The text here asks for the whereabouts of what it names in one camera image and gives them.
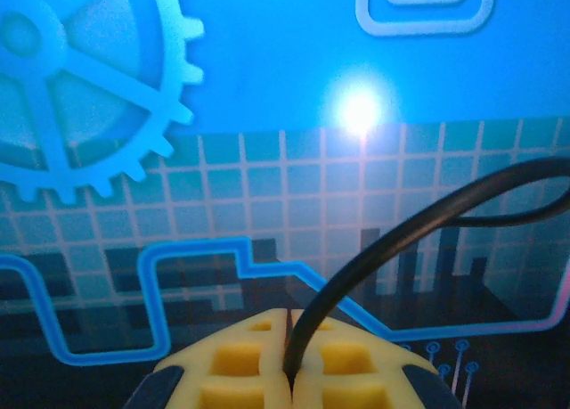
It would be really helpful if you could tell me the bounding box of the thin black cable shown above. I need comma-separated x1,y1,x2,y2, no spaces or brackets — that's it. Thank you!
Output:
282,157,570,390

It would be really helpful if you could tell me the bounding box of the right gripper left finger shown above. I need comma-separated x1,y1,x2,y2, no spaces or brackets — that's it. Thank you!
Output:
127,307,294,409

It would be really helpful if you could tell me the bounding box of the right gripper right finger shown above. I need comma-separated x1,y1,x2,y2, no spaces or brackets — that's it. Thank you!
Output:
289,310,456,409

